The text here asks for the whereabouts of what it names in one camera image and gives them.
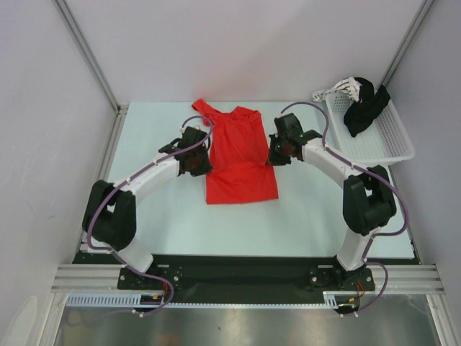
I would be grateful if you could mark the red tank top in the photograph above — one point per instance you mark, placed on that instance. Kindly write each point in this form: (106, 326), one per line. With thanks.
(238, 155)

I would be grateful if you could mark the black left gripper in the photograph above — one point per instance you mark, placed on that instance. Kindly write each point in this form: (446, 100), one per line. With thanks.
(205, 167)

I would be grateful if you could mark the white striped tank top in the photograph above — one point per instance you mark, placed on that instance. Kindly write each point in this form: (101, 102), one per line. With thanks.
(349, 86)

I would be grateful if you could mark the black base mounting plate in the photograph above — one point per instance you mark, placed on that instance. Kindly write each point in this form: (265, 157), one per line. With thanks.
(253, 280)

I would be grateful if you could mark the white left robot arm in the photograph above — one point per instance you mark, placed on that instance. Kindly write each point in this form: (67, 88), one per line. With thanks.
(111, 212)

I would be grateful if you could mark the aluminium frame rail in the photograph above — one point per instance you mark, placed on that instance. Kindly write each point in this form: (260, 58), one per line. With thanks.
(94, 269)

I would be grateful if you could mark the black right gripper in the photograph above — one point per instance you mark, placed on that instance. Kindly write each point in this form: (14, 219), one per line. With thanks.
(274, 160)

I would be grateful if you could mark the black tank top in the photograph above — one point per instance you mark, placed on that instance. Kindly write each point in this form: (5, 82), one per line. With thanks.
(361, 114)

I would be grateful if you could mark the white plastic basket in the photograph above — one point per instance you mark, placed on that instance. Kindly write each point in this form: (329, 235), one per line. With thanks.
(384, 142)

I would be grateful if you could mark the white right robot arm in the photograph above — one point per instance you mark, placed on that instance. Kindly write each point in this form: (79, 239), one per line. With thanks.
(367, 204)

